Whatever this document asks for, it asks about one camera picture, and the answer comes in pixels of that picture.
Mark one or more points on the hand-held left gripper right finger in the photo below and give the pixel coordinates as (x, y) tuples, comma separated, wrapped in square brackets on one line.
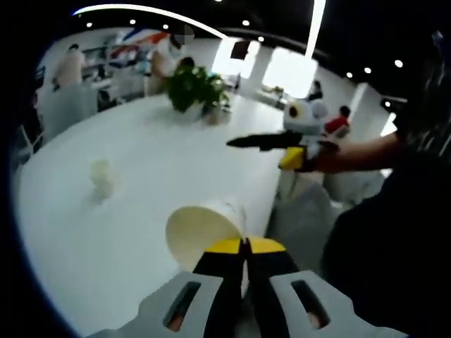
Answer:
[(271, 281)]

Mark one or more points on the green potted plant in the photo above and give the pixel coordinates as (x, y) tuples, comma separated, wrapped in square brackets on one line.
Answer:
[(194, 88)]

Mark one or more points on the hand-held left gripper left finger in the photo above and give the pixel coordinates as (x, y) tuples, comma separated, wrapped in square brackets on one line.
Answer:
[(218, 281)]

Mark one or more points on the grey office chair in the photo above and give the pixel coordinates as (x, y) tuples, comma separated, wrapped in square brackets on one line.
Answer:
[(303, 229)]

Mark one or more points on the person's right hand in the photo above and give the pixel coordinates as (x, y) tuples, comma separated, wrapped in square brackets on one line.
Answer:
[(326, 163)]

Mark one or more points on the long ceiling light strip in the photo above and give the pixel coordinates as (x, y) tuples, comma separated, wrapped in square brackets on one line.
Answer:
[(315, 28)]

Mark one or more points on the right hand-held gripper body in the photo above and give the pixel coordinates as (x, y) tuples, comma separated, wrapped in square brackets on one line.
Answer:
[(306, 121)]

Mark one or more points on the curved ceiling light strip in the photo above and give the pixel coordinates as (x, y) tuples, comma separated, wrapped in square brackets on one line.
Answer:
[(158, 14)]

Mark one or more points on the black wall screen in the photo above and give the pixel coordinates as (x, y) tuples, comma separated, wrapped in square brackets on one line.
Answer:
[(239, 50)]

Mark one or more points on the white table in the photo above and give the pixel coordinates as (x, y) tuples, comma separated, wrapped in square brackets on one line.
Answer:
[(158, 158)]

